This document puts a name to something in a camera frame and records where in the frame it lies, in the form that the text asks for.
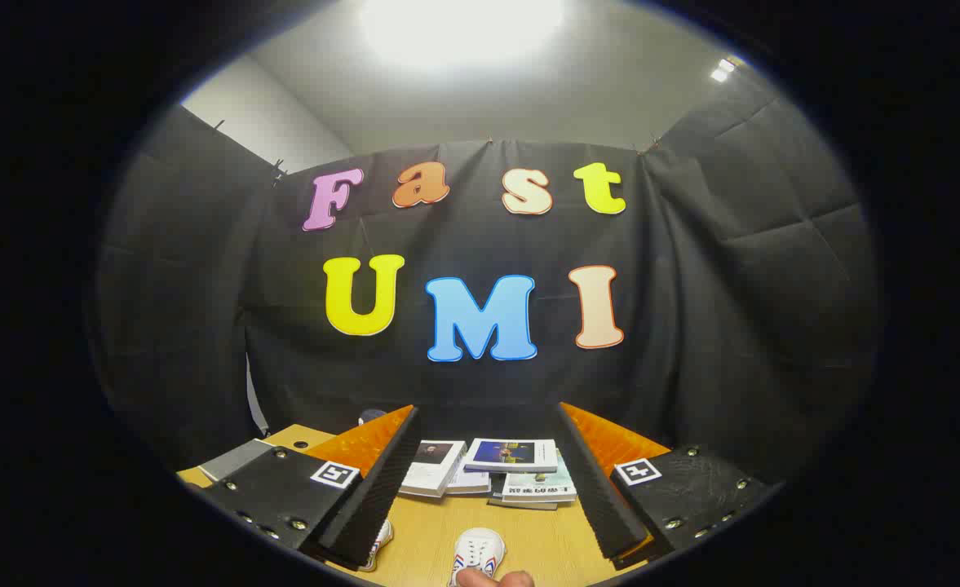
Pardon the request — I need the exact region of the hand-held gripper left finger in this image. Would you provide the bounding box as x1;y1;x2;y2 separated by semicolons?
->
201;405;423;572

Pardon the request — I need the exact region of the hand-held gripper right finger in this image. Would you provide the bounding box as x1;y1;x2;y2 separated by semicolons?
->
557;401;782;572

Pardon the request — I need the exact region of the white striped canvas shoe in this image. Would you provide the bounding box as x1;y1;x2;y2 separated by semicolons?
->
449;527;507;586
359;519;395;572

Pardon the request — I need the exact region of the grey fabric storage box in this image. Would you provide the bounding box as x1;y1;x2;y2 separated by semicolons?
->
199;439;278;483

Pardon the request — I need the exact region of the white book with portrait cover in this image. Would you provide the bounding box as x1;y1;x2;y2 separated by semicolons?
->
400;440;467;499

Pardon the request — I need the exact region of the pale green cover book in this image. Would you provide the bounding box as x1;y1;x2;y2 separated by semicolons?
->
502;457;578;504

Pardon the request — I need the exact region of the dark cover book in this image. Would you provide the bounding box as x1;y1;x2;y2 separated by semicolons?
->
488;473;560;512

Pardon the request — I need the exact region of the book with blue picture cover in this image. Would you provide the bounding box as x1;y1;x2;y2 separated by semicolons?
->
463;439;560;474

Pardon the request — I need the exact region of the large bright ceiling light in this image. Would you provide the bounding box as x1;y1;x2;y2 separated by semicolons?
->
359;0;568;73

